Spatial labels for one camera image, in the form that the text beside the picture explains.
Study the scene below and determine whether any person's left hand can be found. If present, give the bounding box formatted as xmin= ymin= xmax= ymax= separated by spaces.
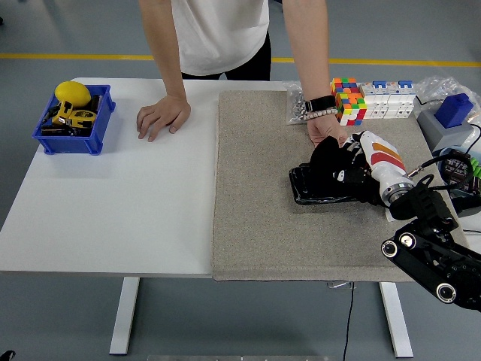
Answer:
xmin=307 ymin=114 xmax=349 ymax=148

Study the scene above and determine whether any yellow black hand tool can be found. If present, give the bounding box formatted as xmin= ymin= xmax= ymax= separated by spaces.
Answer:
xmin=51 ymin=100 xmax=75 ymax=126

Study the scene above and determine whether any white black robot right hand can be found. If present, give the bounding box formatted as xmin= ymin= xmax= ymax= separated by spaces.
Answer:
xmin=332 ymin=130 xmax=409 ymax=199

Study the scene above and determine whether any person's right hand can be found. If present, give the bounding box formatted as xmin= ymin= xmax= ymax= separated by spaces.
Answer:
xmin=135 ymin=93 xmax=192 ymax=143

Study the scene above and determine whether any person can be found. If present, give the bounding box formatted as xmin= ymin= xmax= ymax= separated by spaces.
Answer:
xmin=171 ymin=0 xmax=272 ymax=81

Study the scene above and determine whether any blue block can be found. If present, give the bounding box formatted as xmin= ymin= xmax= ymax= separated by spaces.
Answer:
xmin=434 ymin=93 xmax=473 ymax=129

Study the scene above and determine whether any black glossy display panel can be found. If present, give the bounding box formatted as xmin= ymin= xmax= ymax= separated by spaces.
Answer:
xmin=288 ymin=163 xmax=377 ymax=206

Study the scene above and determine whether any grey-brown mat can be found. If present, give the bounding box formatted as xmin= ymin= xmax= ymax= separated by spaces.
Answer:
xmin=211 ymin=89 xmax=475 ymax=282

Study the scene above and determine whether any multicolour puzzle cube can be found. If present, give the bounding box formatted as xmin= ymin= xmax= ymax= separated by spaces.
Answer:
xmin=335 ymin=91 xmax=368 ymax=126
xmin=330 ymin=77 xmax=358 ymax=95

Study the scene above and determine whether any blue plastic bin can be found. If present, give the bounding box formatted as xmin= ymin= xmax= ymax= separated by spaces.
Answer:
xmin=32 ymin=84 xmax=117 ymax=156

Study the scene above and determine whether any bead bracelet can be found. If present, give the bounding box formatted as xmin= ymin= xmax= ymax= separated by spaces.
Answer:
xmin=303 ymin=108 xmax=338 ymax=121

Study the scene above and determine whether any yellow lemon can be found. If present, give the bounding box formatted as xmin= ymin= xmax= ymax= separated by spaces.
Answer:
xmin=54 ymin=80 xmax=92 ymax=108

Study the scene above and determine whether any clear bag of metal nuts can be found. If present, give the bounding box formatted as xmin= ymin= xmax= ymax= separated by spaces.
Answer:
xmin=282 ymin=80 xmax=308 ymax=126

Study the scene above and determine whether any thin black hanging cable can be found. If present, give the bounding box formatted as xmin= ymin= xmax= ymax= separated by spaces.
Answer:
xmin=341 ymin=280 xmax=356 ymax=361

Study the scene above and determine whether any crumpled clear plastic bag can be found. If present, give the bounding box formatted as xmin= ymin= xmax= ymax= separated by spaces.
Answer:
xmin=413 ymin=74 xmax=481 ymax=125

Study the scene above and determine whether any white circuit breaker blue tab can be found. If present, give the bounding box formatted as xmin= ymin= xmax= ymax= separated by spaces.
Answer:
xmin=386 ymin=80 xmax=416 ymax=120
xmin=358 ymin=80 xmax=390 ymax=120

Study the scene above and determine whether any grey box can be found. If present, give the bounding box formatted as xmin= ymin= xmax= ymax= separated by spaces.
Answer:
xmin=416 ymin=107 xmax=476 ymax=153

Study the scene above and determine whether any pale blue tray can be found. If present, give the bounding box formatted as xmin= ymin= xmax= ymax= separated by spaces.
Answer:
xmin=431 ymin=145 xmax=481 ymax=218

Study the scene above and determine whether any yellow tape measure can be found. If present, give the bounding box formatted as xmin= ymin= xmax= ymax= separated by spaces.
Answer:
xmin=68 ymin=108 xmax=98 ymax=129

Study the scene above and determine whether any black wristwatch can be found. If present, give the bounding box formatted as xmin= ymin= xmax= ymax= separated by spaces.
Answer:
xmin=303 ymin=94 xmax=337 ymax=113

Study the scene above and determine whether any white table leg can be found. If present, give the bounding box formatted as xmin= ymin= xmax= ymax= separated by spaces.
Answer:
xmin=108 ymin=277 xmax=141 ymax=356
xmin=378 ymin=280 xmax=414 ymax=358

